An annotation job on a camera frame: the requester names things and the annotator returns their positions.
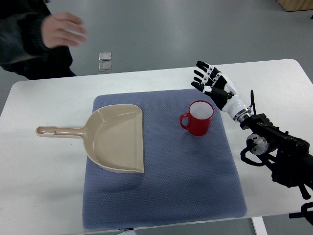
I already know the blue grey mat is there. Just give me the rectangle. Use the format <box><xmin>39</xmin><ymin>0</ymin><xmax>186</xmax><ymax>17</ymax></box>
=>
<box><xmin>82</xmin><ymin>89</ymin><xmax>247</xmax><ymax>230</ymax></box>

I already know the upper metal floor plate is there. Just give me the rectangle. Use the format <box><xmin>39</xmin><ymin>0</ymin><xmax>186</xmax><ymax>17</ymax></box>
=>
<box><xmin>98</xmin><ymin>52</ymin><xmax>112</xmax><ymax>61</ymax></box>

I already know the person's bare hand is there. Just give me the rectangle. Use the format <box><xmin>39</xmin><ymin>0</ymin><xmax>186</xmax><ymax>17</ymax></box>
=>
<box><xmin>41</xmin><ymin>12</ymin><xmax>88</xmax><ymax>49</ymax></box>

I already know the metal floor plate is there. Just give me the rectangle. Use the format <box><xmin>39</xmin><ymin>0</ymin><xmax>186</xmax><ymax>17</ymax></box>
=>
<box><xmin>98</xmin><ymin>62</ymin><xmax>112</xmax><ymax>71</ymax></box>
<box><xmin>98</xmin><ymin>52</ymin><xmax>112</xmax><ymax>61</ymax></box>

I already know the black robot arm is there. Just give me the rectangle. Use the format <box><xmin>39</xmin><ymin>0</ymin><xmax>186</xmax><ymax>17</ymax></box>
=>
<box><xmin>240</xmin><ymin>91</ymin><xmax>313</xmax><ymax>200</ymax></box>

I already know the lower metal floor plate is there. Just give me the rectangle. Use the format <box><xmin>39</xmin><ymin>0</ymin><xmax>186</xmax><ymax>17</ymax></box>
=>
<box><xmin>98</xmin><ymin>62</ymin><xmax>112</xmax><ymax>71</ymax></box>

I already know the red cup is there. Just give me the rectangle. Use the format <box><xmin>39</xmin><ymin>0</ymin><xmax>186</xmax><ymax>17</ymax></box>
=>
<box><xmin>179</xmin><ymin>100</ymin><xmax>215</xmax><ymax>137</ymax></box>

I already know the white table leg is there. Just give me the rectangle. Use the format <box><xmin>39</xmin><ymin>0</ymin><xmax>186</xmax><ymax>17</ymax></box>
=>
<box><xmin>251</xmin><ymin>216</ymin><xmax>268</xmax><ymax>235</ymax></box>

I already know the dark sleeve forearm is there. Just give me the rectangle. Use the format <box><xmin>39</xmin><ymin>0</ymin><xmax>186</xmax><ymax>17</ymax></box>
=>
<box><xmin>0</xmin><ymin>0</ymin><xmax>75</xmax><ymax>80</ymax></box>

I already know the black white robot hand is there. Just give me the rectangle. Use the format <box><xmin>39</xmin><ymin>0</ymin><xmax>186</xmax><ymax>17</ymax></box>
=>
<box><xmin>191</xmin><ymin>61</ymin><xmax>251</xmax><ymax>123</ymax></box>

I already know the wooden box corner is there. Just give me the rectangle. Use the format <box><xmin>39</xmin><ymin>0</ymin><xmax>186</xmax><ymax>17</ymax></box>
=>
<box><xmin>277</xmin><ymin>0</ymin><xmax>313</xmax><ymax>12</ymax></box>

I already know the black device at edge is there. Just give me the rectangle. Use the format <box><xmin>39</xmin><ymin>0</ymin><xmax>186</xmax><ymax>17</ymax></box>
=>
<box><xmin>289</xmin><ymin>202</ymin><xmax>313</xmax><ymax>225</ymax></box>

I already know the beige plastic dustpan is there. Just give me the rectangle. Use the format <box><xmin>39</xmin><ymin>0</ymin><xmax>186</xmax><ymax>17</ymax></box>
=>
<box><xmin>36</xmin><ymin>104</ymin><xmax>145</xmax><ymax>173</ymax></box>

